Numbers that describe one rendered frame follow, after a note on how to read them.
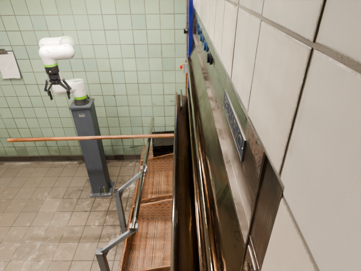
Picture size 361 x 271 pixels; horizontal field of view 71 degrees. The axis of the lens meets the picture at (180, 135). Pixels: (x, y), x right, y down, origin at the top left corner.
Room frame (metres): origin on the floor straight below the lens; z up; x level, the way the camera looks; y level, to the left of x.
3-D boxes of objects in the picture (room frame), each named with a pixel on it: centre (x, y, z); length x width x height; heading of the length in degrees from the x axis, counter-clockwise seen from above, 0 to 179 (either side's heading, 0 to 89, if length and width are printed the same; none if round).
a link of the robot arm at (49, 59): (1.87, 0.94, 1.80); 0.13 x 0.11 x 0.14; 110
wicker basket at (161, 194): (1.74, 0.16, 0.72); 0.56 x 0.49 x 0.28; 1
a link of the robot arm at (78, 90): (2.36, 1.01, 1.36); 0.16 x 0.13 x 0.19; 110
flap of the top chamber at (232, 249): (1.17, -0.11, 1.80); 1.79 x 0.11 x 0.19; 0
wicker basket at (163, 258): (1.14, 0.16, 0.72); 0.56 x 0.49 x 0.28; 0
